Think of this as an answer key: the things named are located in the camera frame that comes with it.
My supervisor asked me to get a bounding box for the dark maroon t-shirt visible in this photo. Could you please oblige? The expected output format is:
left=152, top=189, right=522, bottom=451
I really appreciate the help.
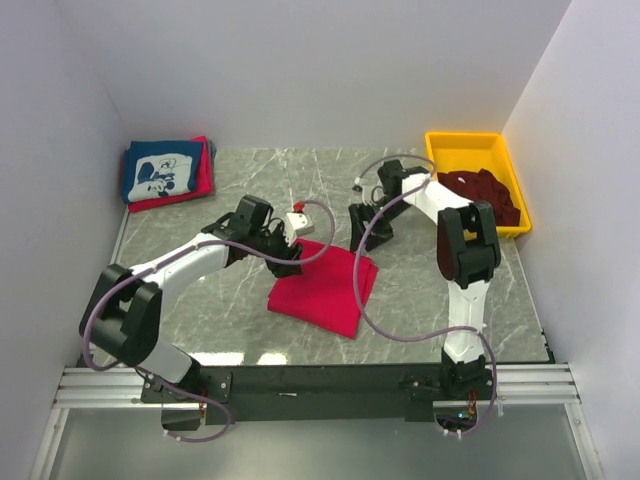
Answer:
left=437, top=169, right=521, bottom=227

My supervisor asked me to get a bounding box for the bright red t-shirt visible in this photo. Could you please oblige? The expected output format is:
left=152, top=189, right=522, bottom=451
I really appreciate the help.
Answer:
left=267, top=246, right=360, bottom=339

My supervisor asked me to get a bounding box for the yellow plastic bin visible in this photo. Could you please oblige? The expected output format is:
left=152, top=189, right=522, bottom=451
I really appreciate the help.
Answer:
left=425, top=131, right=532, bottom=239

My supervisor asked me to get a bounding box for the aluminium rail frame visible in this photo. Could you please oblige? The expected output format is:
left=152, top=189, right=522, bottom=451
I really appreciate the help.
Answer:
left=29, top=363, right=605, bottom=479

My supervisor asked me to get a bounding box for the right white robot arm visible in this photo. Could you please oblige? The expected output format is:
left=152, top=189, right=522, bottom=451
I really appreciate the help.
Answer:
left=348, top=156, right=501, bottom=399

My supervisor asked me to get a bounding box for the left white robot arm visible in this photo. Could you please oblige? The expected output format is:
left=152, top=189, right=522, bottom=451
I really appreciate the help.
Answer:
left=79, top=195, right=314, bottom=402

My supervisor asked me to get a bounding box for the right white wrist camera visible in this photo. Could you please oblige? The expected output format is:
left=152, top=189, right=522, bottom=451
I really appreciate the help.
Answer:
left=352, top=177, right=385, bottom=205

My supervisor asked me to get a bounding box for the folded red t-shirt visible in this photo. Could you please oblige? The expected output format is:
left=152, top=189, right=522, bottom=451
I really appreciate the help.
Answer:
left=126, top=136, right=217, bottom=213

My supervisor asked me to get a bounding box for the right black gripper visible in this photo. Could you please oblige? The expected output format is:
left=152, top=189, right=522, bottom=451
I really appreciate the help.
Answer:
left=347, top=197, right=411, bottom=255

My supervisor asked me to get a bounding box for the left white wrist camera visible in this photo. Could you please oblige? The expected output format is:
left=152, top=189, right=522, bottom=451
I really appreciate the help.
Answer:
left=284, top=212, right=315, bottom=242

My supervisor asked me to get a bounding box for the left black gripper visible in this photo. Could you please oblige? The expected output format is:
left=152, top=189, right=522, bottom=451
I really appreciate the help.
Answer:
left=250, top=222, right=305, bottom=279

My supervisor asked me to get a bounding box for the black base bar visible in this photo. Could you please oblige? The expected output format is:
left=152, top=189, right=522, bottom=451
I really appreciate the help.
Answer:
left=141, top=363, right=494, bottom=425

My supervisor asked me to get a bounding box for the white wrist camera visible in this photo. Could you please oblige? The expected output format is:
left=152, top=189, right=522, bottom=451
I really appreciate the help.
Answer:
left=352, top=177, right=385, bottom=205
left=284, top=212, right=315, bottom=242

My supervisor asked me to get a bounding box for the folded blue printed t-shirt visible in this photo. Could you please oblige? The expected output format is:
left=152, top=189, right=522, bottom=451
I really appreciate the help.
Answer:
left=120, top=140, right=203, bottom=204

